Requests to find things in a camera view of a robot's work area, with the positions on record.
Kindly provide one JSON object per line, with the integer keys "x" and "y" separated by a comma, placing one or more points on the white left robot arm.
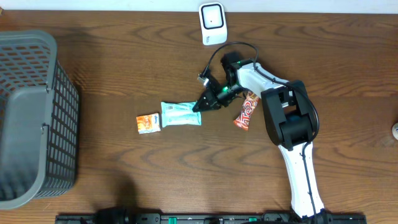
{"x": 145, "y": 173}

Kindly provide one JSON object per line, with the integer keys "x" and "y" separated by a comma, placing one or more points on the green lid jar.
{"x": 395, "y": 130}

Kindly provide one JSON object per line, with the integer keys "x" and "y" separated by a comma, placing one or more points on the grey plastic basket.
{"x": 40, "y": 109}

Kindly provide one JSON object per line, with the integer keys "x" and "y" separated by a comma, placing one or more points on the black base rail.
{"x": 217, "y": 218}

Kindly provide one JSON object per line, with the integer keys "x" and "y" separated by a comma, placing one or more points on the mint green wipes packet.
{"x": 174, "y": 114}

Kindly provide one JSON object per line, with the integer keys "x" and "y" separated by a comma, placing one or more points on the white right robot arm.
{"x": 292, "y": 122}

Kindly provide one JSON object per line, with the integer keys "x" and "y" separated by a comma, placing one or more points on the white barcode scanner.
{"x": 213, "y": 23}

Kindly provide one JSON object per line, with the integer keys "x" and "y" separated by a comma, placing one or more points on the orange small box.
{"x": 148, "y": 123}

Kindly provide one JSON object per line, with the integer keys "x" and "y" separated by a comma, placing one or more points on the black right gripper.
{"x": 213, "y": 103}

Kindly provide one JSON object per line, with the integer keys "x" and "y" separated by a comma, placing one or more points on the red chocolate bar wrapper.
{"x": 248, "y": 107}

